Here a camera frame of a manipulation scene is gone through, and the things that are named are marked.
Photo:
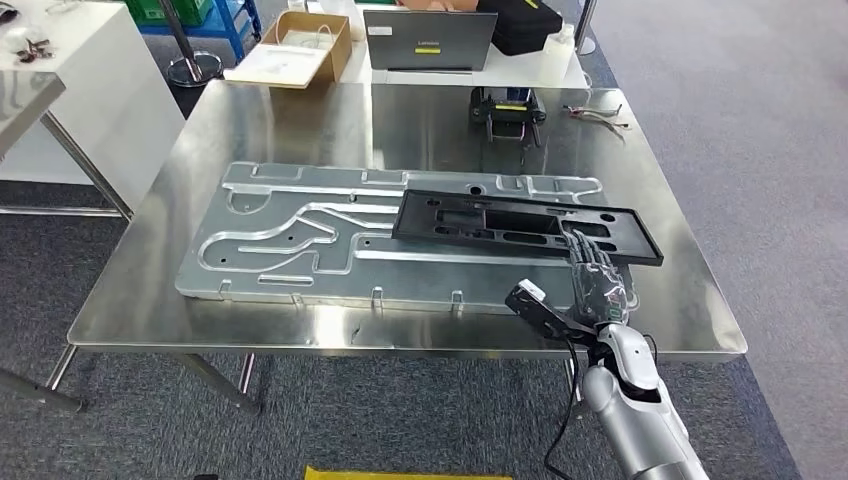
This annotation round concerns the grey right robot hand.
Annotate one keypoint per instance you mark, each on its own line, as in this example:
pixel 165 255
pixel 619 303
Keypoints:
pixel 599 285

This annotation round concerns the black plastic bracket part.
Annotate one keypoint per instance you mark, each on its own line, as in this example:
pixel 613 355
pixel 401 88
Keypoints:
pixel 464 212

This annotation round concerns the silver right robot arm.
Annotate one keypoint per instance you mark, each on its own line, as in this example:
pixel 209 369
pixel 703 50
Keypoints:
pixel 636 424

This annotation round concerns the stainless steel workbench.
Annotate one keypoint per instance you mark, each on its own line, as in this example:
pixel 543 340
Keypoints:
pixel 265 119

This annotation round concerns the black handheld device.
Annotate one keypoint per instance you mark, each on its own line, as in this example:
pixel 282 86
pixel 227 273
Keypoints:
pixel 507 109

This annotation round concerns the translucent plastic bottle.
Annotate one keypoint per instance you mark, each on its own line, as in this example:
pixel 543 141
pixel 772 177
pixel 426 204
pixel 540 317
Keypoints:
pixel 555 60

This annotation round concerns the chrome stanchion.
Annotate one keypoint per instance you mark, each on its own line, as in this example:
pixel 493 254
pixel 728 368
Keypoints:
pixel 583 26
pixel 192 69

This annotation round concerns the black carry case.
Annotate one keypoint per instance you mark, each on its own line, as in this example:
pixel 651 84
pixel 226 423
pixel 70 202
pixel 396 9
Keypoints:
pixel 523 26

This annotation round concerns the yellow floor tape square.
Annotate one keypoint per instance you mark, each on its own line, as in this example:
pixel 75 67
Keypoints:
pixel 397 475

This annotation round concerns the grey laptop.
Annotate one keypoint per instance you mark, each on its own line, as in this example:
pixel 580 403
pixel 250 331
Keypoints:
pixel 430 36

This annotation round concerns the grey metal fixture plate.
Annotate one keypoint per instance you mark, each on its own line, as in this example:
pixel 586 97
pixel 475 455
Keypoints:
pixel 298 272

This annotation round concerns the person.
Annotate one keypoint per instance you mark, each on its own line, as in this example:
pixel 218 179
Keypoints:
pixel 437 4

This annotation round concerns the cardboard box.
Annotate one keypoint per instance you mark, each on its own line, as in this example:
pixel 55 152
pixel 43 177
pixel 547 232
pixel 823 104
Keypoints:
pixel 285 66

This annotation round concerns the blue metal cart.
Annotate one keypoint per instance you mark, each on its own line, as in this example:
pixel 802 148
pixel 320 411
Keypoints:
pixel 199 28

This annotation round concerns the green plastic crate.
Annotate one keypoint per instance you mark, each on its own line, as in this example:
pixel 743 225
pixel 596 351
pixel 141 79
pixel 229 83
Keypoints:
pixel 159 10

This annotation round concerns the small dark clips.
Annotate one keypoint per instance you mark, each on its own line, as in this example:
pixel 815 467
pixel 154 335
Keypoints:
pixel 33 50

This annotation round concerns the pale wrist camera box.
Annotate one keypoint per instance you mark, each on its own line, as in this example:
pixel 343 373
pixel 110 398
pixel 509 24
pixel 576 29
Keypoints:
pixel 540 308

